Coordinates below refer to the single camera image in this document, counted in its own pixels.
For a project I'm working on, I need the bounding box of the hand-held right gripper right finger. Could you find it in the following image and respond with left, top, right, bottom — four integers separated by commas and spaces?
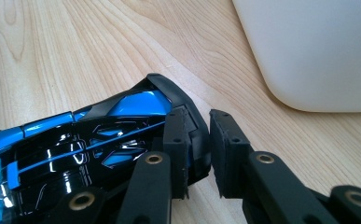
209, 108, 255, 199

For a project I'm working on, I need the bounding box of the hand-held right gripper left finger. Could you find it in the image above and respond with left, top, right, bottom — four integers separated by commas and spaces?
162, 105, 191, 201

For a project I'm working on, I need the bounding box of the black and blue toy car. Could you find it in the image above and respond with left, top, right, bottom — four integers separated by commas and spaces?
0, 73, 213, 224

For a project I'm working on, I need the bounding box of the white plastic basin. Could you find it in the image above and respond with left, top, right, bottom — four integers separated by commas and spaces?
231, 0, 361, 113

